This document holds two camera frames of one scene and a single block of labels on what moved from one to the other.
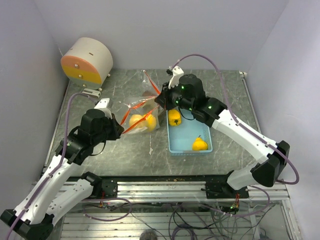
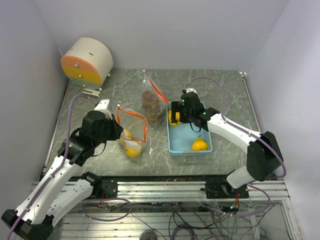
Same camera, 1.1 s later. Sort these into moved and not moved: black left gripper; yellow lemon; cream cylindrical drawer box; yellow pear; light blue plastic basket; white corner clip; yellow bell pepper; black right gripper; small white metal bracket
Moved: yellow lemon; black right gripper
Not moved: light blue plastic basket; black left gripper; yellow pear; yellow bell pepper; small white metal bracket; white corner clip; cream cylindrical drawer box
